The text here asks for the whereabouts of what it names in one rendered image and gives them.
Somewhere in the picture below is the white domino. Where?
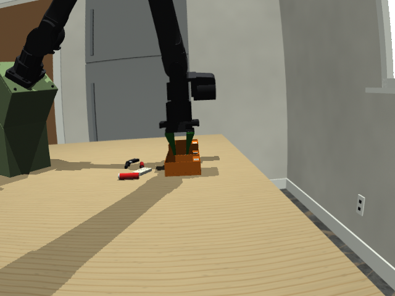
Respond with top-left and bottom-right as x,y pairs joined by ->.
132,168 -> 152,176

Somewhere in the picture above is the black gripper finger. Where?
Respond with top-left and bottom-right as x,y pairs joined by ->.
186,132 -> 194,155
165,133 -> 176,155

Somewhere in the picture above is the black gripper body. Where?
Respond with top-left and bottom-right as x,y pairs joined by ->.
159,99 -> 199,133

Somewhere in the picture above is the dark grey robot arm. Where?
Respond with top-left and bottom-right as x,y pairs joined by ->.
5,0 -> 216,104

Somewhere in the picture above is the orange bin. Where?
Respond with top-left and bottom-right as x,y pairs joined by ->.
164,139 -> 201,176

